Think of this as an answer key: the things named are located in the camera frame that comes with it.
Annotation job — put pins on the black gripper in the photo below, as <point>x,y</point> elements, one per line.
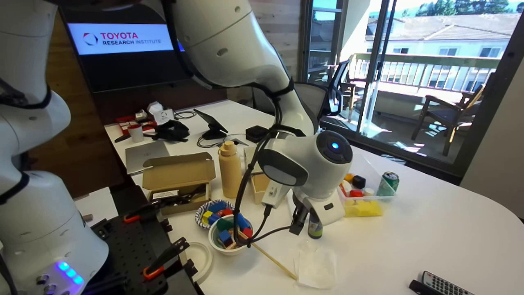
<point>304,202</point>

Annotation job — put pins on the white cloth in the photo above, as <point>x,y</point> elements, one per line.
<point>319,267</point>

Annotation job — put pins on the small wooden box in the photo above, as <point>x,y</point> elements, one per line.
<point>258,187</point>

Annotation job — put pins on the small blue block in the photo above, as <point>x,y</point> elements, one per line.
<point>225,238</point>

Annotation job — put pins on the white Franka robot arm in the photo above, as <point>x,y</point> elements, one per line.
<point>34,229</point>

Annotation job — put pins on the green toy block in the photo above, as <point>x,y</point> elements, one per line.
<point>227,223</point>

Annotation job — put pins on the tan plastic bottle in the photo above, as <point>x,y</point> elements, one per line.
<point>232,172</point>

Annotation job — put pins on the small black box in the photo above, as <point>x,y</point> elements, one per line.
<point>256,133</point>

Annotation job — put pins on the open cardboard box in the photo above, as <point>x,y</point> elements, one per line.
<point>178,172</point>

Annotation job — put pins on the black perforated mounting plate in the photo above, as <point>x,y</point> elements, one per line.
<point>132,246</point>

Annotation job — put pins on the thin wooden stick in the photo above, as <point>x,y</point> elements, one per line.
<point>276,262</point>

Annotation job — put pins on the red toy ball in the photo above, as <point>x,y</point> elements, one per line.
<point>358,193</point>

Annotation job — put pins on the yellow sponge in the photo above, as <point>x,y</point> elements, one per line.
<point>365,208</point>

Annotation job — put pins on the black toy cube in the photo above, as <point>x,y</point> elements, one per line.
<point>360,182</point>

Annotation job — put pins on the white bowl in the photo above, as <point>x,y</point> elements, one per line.
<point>219,247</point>

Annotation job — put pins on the clear plastic toy bin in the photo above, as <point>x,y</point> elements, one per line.
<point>378,166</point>

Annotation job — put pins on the green drink can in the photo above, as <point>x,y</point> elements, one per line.
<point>389,184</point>

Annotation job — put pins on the bowl of colourful items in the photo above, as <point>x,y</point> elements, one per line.
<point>204,213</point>

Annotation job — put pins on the white tape roll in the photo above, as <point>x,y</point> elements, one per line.
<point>209,262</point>

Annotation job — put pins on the grey mesh office chair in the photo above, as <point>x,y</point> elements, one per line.
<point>315,100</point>

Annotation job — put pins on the black tablet stand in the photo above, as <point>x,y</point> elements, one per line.
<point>214,128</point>

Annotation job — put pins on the black handheld device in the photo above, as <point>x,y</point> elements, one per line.
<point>419,288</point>

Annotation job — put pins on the black office chair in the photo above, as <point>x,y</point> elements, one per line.
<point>342,87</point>

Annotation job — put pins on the black orange clamp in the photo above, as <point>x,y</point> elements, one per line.
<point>166,257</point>
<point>142,211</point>

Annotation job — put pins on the black pouch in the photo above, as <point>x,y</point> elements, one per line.
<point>173,131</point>

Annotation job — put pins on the black remote control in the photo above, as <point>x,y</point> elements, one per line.
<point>445,285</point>

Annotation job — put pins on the silver metal sheet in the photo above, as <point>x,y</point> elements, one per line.
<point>145,156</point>

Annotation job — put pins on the white crumpled object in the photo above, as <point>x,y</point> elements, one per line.
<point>162,113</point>

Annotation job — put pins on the dark patio chair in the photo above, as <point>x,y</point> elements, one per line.
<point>445,115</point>

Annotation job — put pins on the small white cup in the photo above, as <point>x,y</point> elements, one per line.
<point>137,133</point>

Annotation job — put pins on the balcony railing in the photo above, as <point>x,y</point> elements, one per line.
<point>427,70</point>

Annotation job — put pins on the red packaging items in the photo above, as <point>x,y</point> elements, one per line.
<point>127,125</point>

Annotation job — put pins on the wall television screen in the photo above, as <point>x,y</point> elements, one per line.
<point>125,66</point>

